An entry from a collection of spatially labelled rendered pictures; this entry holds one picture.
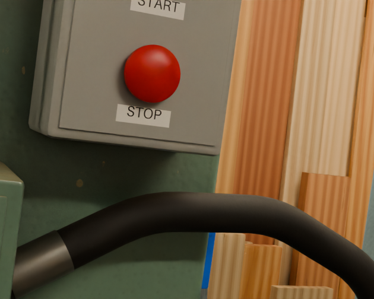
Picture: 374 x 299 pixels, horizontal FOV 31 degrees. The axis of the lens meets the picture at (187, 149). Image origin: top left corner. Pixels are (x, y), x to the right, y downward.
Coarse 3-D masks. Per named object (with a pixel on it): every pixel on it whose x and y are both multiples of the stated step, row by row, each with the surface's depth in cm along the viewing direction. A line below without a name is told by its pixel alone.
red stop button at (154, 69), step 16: (144, 48) 35; (160, 48) 35; (128, 64) 35; (144, 64) 35; (160, 64) 35; (176, 64) 36; (128, 80) 35; (144, 80) 35; (160, 80) 35; (176, 80) 36; (144, 96) 35; (160, 96) 36
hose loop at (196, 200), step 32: (160, 192) 40; (192, 192) 41; (96, 224) 38; (128, 224) 38; (160, 224) 39; (192, 224) 40; (224, 224) 41; (256, 224) 42; (288, 224) 42; (320, 224) 44; (32, 256) 36; (64, 256) 36; (96, 256) 38; (320, 256) 44; (352, 256) 45; (32, 288) 36; (352, 288) 46
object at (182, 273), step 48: (0, 0) 39; (0, 48) 39; (0, 96) 39; (0, 144) 40; (48, 144) 41; (96, 144) 42; (48, 192) 41; (96, 192) 42; (144, 192) 43; (144, 240) 44; (192, 240) 45; (48, 288) 42; (96, 288) 43; (144, 288) 44; (192, 288) 45
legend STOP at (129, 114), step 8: (120, 104) 36; (120, 112) 36; (128, 112) 36; (136, 112) 36; (144, 112) 36; (152, 112) 36; (160, 112) 37; (168, 112) 37; (120, 120) 36; (128, 120) 36; (136, 120) 36; (144, 120) 36; (152, 120) 36; (160, 120) 37; (168, 120) 37
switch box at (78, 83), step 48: (48, 0) 38; (96, 0) 35; (192, 0) 37; (240, 0) 38; (48, 48) 36; (96, 48) 35; (192, 48) 37; (48, 96) 35; (96, 96) 35; (192, 96) 37; (144, 144) 37; (192, 144) 38
